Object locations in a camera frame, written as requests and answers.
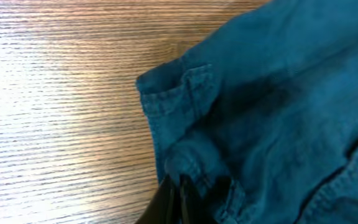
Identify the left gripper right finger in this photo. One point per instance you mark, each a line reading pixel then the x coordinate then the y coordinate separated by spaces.
pixel 192 208

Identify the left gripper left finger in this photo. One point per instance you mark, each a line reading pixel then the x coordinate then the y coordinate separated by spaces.
pixel 162 207

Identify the dark navy blue shorts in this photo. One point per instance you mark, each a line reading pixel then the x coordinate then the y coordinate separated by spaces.
pixel 263 115

